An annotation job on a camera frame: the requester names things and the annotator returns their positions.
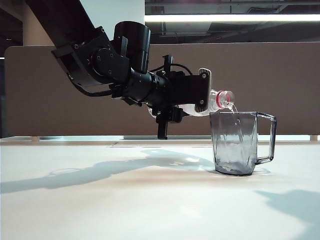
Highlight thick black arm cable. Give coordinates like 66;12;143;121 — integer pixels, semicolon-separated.
71;74;113;98

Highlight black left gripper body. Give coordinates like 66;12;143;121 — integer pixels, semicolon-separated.
156;54;176;140

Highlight grey transparent plastic mug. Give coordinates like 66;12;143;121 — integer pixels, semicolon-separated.
209;111;278;177

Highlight white ceiling light strip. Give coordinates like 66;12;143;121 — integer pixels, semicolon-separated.
144;14;320;23

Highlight clear water bottle red label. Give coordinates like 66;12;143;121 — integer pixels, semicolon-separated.
148;88;237;119

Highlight brown desk partition panel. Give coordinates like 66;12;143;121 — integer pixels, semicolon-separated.
4;42;320;138

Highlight brown round pillar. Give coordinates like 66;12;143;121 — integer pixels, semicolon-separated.
22;14;57;47

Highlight thin black cable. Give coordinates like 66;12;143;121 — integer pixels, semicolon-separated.
151;63;194;76

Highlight grey wrist camera black mount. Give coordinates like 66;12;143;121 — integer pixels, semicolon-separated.
172;66;213;114

